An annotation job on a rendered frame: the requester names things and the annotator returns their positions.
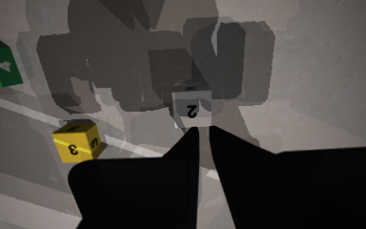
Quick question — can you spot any green block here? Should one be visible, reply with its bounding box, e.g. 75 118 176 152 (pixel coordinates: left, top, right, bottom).
0 47 23 88

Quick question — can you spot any grey block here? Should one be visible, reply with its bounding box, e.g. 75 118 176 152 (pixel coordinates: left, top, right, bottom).
172 85 212 128

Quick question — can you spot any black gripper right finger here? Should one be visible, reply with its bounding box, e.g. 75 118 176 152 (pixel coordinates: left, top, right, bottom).
209 126 366 229

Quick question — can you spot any yellow block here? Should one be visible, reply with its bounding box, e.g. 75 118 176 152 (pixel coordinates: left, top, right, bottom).
51 123 103 163

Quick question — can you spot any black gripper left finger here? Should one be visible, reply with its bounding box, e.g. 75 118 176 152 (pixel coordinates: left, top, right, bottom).
68 127 200 229

